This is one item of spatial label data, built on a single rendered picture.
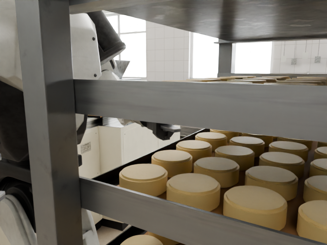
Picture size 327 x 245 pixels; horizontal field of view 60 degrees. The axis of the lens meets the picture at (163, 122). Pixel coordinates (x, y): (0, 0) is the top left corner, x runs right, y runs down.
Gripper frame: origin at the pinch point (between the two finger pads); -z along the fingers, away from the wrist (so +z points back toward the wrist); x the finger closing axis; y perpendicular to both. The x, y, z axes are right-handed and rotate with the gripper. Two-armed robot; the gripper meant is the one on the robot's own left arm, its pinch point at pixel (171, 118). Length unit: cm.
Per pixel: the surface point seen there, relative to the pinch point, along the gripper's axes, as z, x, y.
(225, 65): -13.4, 13.2, 5.3
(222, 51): -12.7, 16.1, 5.0
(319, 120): -52, 10, -21
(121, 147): 129, -44, 33
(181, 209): -45, 2, -25
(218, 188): -42.3, 1.9, -19.9
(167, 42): 400, 59, 224
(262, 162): -38.5, 1.7, -10.1
